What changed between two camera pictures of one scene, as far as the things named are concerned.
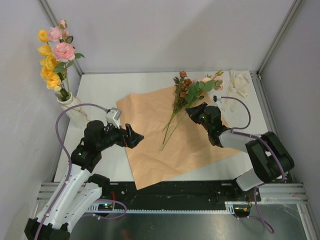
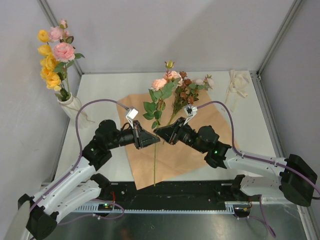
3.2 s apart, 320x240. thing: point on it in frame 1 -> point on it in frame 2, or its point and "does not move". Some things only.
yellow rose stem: (47, 65) does not move
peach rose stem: (197, 91) -> (161, 89)
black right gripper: (193, 112) -> (171, 133)
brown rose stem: (181, 84) does not move
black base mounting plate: (187, 195) does not move
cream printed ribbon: (238, 83) does not move
